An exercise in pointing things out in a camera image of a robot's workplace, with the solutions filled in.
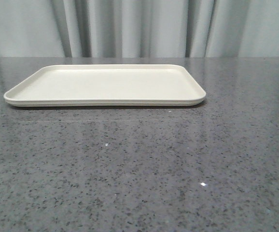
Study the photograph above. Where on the cream rectangular plastic tray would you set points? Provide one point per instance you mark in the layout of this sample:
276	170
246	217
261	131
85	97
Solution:
107	85

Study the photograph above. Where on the pale green curtain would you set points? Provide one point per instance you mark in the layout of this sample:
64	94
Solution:
139	28

